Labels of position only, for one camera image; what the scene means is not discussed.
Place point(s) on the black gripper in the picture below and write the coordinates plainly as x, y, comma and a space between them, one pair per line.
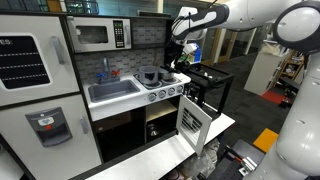
175, 53

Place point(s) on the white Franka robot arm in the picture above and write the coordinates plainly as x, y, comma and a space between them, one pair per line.
300, 133

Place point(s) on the silver metal pot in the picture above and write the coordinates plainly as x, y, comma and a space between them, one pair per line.
166, 77

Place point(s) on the grey pot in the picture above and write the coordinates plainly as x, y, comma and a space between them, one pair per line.
148, 75

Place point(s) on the small shiny metal pot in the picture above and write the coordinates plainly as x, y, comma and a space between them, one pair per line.
153, 130

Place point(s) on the grey stove knob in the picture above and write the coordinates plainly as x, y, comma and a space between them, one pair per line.
171, 91
179, 89
152, 97
162, 94

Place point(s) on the grey stovetop burner panel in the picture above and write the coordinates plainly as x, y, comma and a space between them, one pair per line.
153, 86

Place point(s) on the small blue box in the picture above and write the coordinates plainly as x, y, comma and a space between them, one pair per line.
198, 57

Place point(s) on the grey toy sink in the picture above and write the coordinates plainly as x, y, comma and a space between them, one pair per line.
113, 90

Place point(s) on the grey toy faucet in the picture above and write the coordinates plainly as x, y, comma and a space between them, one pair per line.
105, 65

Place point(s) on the white black toy kitchen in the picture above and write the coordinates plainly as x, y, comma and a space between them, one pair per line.
113, 108

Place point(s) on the white oven door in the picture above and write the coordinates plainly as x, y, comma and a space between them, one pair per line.
195, 141

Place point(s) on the white toy microwave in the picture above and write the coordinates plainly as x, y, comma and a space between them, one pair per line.
100, 21

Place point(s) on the white cabinet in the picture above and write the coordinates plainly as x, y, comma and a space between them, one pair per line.
260, 76

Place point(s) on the clear plastic bag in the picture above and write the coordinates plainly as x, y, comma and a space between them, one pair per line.
203, 160

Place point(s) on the red floor mat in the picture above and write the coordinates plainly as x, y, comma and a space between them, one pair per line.
273, 97

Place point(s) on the white chalkboard fridge door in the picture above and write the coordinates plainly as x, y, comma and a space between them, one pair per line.
66, 83

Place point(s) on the yellow floor mat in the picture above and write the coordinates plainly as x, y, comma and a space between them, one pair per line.
265, 140

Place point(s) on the wooden shelf unit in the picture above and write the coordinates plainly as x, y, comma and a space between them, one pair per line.
293, 66

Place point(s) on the orange wooden box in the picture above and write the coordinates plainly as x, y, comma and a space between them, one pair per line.
54, 5

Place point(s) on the white dispenser fridge door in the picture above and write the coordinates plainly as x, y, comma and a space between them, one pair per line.
33, 160

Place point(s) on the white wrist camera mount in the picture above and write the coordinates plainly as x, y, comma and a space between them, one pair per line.
188, 49

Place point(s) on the black metal frame cart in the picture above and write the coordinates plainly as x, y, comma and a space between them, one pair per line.
216, 78

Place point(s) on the black equipment with silver bracket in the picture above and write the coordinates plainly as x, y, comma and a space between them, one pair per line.
233, 160

